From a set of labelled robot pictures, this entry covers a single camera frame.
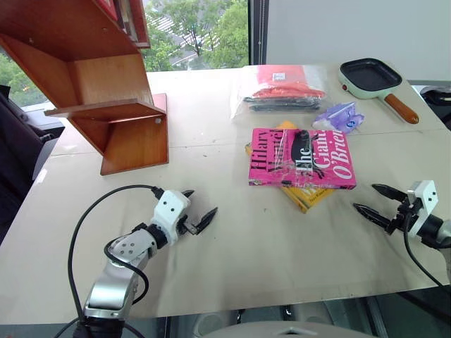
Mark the brown wooden bookshelf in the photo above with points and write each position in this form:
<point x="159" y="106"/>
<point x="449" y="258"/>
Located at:
<point x="105" y="81"/>

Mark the yellow paperback book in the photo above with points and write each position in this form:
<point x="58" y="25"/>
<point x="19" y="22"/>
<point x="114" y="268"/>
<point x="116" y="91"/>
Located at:
<point x="308" y="199"/>

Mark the crumpled purple plastic bag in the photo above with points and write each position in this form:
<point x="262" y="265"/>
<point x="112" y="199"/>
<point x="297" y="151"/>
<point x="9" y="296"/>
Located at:
<point x="340" y="118"/>

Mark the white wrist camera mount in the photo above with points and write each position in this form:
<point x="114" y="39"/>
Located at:
<point x="171" y="211"/>
<point x="424" y="200"/>

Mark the green tree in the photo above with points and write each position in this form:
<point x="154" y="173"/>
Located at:
<point x="211" y="31"/>

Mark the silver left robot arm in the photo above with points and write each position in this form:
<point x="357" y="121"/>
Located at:
<point x="120" y="274"/>

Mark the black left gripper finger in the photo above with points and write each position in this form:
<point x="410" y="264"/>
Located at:
<point x="207" y="220"/>
<point x="189" y="193"/>

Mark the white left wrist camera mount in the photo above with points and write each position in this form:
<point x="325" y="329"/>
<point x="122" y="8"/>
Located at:
<point x="171" y="211"/>

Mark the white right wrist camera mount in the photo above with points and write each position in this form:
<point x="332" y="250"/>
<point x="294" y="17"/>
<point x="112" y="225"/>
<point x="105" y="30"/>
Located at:
<point x="424" y="200"/>

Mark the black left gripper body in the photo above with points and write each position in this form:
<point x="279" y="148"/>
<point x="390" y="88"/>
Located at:
<point x="186" y="227"/>

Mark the clear bag red black contents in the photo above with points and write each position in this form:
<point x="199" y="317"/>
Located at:
<point x="282" y="91"/>

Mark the pink paperback book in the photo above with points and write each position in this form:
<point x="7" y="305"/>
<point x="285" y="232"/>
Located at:
<point x="317" y="158"/>

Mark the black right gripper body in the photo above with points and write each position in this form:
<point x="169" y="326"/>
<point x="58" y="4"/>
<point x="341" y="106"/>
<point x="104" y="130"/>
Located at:
<point x="401" y="220"/>

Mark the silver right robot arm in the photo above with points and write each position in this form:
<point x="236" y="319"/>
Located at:
<point x="438" y="232"/>

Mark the black chair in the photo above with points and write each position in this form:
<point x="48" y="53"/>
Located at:
<point x="17" y="148"/>

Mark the dark window frame post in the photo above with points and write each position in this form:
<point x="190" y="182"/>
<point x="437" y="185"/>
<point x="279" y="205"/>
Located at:
<point x="258" y="31"/>

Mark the green electric frying pan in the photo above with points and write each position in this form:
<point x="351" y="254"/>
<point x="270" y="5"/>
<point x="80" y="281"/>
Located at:
<point x="370" y="77"/>

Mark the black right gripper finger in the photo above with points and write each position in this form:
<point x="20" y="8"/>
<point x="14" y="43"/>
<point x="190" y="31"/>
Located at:
<point x="373" y="214"/>
<point x="389" y="193"/>

